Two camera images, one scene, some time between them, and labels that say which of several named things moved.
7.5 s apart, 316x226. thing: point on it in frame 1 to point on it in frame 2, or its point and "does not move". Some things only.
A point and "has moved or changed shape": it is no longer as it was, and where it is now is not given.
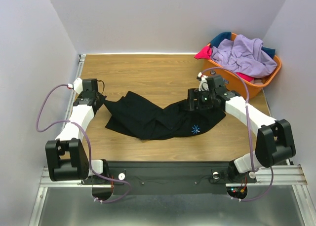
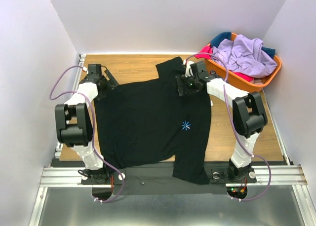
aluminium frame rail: [290, 175] does not move
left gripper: [102, 98] to [112, 85]
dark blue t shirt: [219, 37] does not move
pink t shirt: [206, 53] does not move
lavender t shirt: [245, 55] does not move
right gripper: [191, 100] to [180, 85]
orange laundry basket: [254, 86] does not move
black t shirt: [133, 113] has moved or changed shape
